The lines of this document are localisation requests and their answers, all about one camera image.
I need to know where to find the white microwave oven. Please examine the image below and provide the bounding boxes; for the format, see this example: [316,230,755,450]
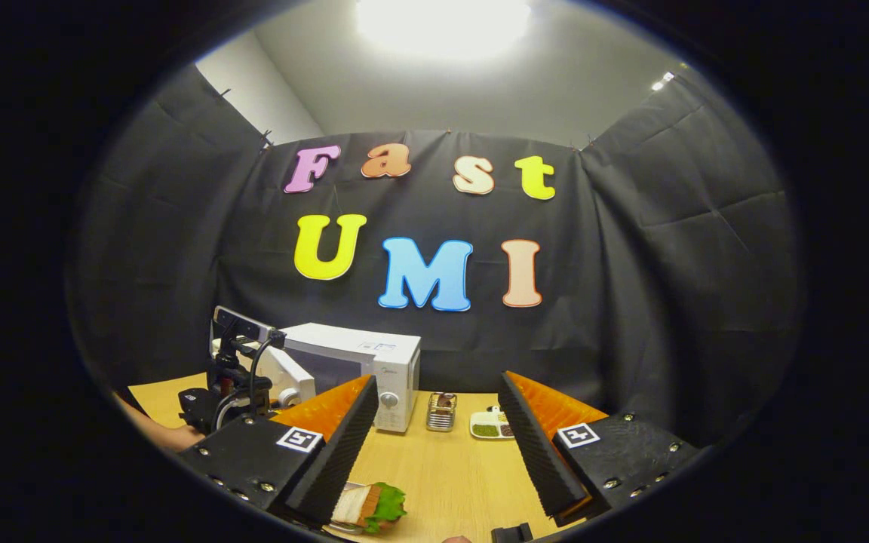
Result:
[212,323,422,434]

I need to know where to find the white divided dish of beans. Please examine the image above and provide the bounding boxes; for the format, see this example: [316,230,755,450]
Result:
[469,406,515,440]

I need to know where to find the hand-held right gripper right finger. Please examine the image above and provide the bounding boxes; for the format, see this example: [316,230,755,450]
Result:
[496,370,703,527]

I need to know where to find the metal wire basket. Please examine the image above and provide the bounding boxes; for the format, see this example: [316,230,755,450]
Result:
[426,392,459,433]

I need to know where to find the sandwich with green lettuce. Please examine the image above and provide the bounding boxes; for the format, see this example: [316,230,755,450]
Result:
[331,483,408,535]

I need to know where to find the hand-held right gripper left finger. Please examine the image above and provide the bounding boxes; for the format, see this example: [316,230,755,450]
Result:
[178,375,380,527]

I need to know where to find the white ridged tray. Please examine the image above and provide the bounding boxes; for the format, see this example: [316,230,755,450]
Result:
[321,483,375,538]

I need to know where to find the long ceiling light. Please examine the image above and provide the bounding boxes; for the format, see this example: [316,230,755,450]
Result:
[355,0,533,61]

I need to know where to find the black cable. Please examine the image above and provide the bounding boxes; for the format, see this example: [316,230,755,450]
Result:
[248,332,287,416]

